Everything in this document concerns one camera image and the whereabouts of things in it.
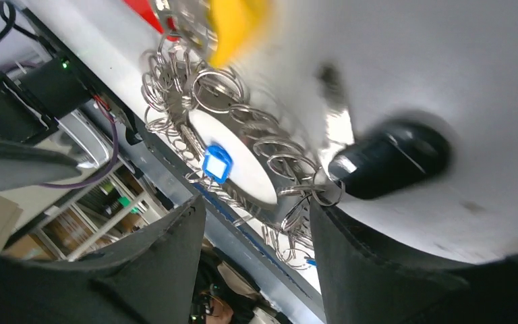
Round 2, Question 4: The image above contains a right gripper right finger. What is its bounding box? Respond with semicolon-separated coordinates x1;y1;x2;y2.
310;201;518;323

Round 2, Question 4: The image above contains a blue tag key on disc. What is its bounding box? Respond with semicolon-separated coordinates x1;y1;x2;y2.
202;144;233;184

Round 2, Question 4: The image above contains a yellow tag key on disc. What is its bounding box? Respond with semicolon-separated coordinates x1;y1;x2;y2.
208;0;273;68

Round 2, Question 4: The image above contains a left electronics board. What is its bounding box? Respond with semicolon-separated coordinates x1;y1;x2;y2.
19;57;92;119

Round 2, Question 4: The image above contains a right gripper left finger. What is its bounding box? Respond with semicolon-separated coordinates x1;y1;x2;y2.
0;196;206;323

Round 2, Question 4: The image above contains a red tag key on disc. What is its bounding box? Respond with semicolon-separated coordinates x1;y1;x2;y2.
123;0;180;42

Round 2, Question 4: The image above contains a black head key on disc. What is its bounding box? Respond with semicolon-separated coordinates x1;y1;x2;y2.
328;119;453;200

